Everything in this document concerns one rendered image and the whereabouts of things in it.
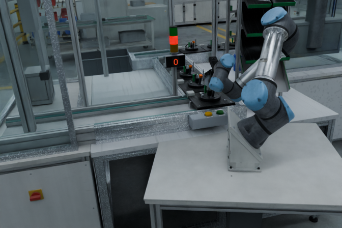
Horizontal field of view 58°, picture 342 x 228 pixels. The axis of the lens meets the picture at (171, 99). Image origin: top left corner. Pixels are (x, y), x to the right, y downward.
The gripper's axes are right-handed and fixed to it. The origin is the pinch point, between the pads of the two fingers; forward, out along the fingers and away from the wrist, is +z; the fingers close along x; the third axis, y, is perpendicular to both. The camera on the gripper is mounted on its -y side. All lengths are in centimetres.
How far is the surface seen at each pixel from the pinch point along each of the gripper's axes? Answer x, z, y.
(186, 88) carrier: -9.4, 24.7, -0.8
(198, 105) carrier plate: -10.2, -0.2, 16.8
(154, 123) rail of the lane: -38.6, -4.9, 24.5
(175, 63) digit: -19.0, 1.9, -12.0
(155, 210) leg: -48, -36, 67
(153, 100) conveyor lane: -34.0, 18.2, 6.0
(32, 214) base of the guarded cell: -111, 13, 62
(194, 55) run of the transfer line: 25, 105, -54
